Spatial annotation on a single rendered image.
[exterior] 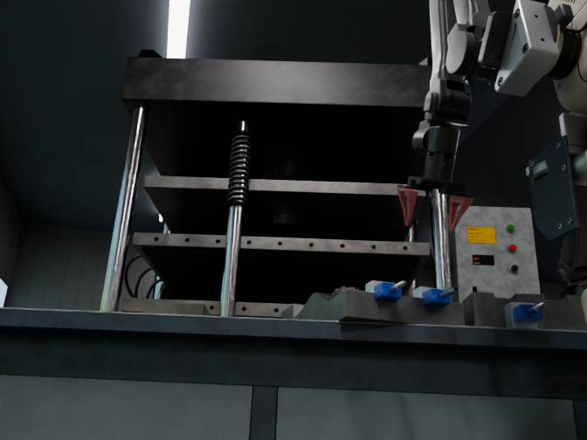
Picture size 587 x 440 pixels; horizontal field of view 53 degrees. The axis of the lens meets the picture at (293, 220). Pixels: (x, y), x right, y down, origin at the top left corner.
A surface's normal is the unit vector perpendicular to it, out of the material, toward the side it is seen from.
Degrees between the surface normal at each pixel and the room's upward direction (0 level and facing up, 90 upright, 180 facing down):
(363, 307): 90
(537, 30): 82
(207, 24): 180
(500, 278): 90
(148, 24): 180
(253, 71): 90
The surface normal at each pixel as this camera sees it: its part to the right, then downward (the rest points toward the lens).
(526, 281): -0.01, -0.37
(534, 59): -0.01, 0.87
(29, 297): 0.22, -0.35
